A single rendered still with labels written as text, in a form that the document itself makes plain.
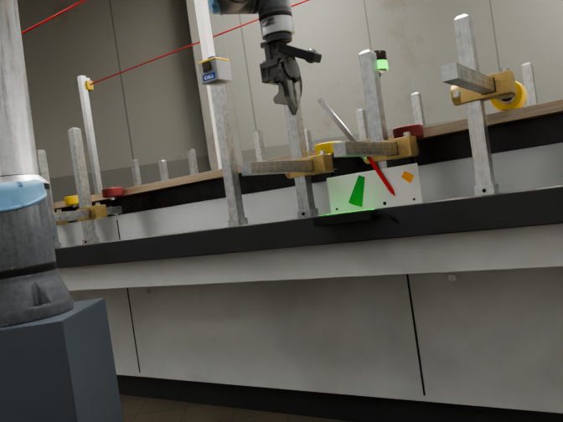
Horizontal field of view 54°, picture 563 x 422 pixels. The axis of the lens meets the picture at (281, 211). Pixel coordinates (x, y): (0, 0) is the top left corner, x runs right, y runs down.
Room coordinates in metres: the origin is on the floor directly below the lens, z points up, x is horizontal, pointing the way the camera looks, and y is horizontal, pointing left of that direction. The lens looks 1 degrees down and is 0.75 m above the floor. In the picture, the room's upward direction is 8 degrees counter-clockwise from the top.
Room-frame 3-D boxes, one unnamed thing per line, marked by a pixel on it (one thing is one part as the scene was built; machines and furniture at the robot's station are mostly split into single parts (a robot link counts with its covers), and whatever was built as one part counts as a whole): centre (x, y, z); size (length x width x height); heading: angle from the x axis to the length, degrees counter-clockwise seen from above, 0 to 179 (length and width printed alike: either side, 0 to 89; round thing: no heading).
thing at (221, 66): (1.73, 0.14, 1.18); 0.07 x 0.07 x 0.08; 56
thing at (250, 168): (1.49, -0.05, 0.84); 0.43 x 0.03 x 0.04; 146
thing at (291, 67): (1.50, -0.05, 1.13); 0.09 x 0.08 x 0.12; 56
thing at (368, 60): (1.44, -0.28, 0.87); 0.03 x 0.03 x 0.48; 56
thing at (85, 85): (3.81, 1.20, 1.25); 0.09 x 0.08 x 1.10; 56
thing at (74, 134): (2.15, 0.75, 0.91); 0.03 x 0.03 x 0.48; 56
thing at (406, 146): (1.43, -0.30, 0.84); 0.13 x 0.06 x 0.05; 56
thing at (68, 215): (2.05, 0.77, 0.82); 0.43 x 0.03 x 0.04; 146
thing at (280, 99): (1.49, -0.05, 1.03); 0.06 x 0.03 x 0.09; 56
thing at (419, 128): (1.51, -0.37, 0.85); 0.08 x 0.08 x 0.11
